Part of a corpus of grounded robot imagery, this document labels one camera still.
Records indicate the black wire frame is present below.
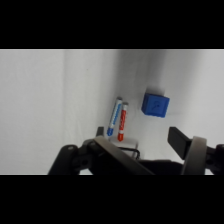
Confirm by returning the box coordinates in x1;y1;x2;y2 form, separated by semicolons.
117;146;143;161

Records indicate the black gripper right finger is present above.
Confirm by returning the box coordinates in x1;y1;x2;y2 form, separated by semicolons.
167;126;224;176

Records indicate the blue capped white marker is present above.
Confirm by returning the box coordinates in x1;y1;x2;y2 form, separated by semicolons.
106;96;123;137

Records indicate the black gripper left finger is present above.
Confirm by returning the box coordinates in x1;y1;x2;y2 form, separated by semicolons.
48;126;156;176

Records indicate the red capped white marker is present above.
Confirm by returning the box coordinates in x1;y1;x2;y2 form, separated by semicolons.
116;102;130;142

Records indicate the blue cube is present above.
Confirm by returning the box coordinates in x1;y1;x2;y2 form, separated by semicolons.
140;92;171;119

